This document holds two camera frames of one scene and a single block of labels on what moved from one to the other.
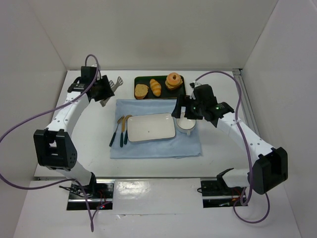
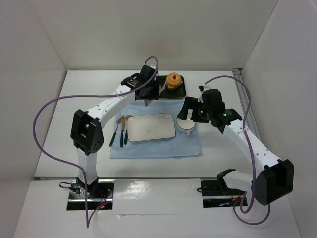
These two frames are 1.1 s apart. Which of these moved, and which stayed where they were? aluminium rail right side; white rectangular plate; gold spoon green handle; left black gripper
Moved: left black gripper
Stayed: white rectangular plate; aluminium rail right side; gold spoon green handle
